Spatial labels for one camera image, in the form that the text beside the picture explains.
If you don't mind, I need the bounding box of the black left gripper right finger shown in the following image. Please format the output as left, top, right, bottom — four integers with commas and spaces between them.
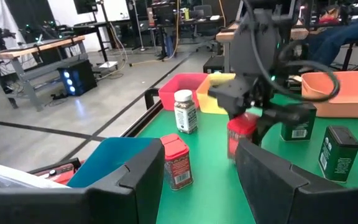
235, 138, 345, 224

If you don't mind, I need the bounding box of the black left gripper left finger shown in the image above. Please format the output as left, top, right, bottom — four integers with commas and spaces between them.
87, 138, 166, 224

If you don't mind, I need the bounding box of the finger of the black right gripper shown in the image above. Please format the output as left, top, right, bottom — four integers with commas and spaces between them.
252, 106, 305, 147

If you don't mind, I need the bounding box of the dark green pepper tin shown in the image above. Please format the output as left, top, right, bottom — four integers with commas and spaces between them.
280, 104, 318, 142
318, 125, 358, 184

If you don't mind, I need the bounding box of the red spice tin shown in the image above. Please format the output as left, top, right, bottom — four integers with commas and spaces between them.
227, 112, 260, 162
160, 133, 195, 191

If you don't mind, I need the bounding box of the white-lid seasoning jar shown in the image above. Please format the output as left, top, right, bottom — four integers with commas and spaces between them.
173, 89, 198, 134

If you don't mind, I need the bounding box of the translucent yellow plastic bin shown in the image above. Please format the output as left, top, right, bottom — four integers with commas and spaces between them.
196, 72, 236, 115

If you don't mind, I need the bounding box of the blue plastic bin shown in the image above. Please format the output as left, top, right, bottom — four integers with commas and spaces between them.
67, 136, 155, 189

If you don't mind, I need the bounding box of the red plastic bin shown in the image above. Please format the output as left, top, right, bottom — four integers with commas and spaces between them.
158, 73, 209, 112

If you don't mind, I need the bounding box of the red and black toolbox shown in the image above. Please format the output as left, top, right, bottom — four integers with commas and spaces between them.
28, 157, 85, 186

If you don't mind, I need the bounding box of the orange plastic bin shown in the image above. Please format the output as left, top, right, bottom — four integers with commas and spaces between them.
301, 70, 358, 119

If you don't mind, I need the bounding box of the person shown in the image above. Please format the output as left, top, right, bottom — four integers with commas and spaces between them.
303, 0, 358, 68

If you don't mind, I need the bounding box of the black computer with lit fans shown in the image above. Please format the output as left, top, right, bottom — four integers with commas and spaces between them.
57, 58, 98, 96

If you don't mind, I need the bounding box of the clear plastic storage box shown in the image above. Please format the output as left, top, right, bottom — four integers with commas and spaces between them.
0, 164, 71, 190

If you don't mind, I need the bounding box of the black monitor on stand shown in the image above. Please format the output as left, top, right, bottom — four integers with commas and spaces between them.
73, 0, 101, 15

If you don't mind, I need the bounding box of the black aluminium table frame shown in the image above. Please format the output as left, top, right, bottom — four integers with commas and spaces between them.
121, 88, 164, 138

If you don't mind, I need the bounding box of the black right camera cable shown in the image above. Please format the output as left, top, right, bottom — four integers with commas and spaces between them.
241, 0, 341, 103

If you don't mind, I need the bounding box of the yellow extension cable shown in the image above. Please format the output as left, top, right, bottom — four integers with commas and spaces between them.
129, 0, 180, 67

